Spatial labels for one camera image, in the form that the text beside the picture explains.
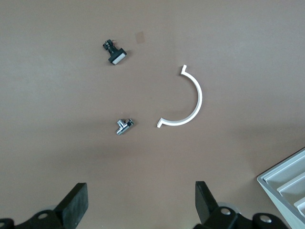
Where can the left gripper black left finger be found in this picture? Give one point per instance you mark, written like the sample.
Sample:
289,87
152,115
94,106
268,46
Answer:
71,205

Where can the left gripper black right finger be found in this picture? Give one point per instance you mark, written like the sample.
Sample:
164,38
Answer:
206,205

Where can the white drawer cabinet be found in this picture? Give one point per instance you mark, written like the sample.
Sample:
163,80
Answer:
286,181

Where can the upper silver metal fastener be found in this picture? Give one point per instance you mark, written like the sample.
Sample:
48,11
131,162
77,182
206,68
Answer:
122,125

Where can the white semicircular plastic bracket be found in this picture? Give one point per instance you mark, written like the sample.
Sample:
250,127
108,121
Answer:
199,95

